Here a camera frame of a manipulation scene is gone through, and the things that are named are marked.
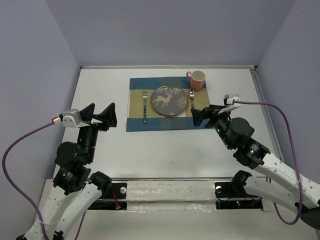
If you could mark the blue and tan cloth placemat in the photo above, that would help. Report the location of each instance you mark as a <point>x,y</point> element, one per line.
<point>155,121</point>

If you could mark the spoon with teal handle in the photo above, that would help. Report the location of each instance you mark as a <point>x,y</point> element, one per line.
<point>192,97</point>

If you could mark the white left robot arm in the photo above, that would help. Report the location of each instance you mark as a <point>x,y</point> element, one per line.
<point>74,188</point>

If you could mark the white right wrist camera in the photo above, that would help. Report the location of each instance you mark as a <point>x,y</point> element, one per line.
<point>230,103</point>

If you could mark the pink mug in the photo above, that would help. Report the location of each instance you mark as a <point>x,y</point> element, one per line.
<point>196,79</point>

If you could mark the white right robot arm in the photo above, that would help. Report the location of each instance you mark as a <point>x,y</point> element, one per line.
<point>287,188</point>

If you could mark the fork with teal handle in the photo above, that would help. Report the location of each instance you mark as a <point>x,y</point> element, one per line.
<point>145,99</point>

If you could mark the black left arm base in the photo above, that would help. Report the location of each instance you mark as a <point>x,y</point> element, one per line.
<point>114,200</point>

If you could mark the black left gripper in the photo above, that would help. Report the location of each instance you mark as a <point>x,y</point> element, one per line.
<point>109,115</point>

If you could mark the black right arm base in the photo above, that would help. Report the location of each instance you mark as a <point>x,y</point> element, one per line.
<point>229,198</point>

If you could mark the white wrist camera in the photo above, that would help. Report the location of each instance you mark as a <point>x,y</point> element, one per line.
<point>230,103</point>
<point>70,118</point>

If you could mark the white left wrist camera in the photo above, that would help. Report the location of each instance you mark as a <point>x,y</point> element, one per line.
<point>70,118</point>

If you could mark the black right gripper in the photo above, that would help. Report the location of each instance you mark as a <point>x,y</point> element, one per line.
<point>211,111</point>

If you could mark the grey reindeer plate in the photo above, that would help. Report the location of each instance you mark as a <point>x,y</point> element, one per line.
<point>169,101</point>

